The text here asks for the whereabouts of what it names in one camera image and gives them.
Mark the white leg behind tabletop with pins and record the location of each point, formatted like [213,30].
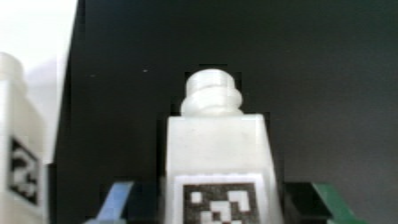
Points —
[22,127]

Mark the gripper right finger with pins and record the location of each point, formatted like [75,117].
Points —
[315,205]

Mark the white marker base plate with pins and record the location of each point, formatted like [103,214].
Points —
[36,31]

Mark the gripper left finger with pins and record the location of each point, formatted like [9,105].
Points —
[114,204]

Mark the white leg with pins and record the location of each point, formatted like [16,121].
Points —
[221,184]
[22,127]

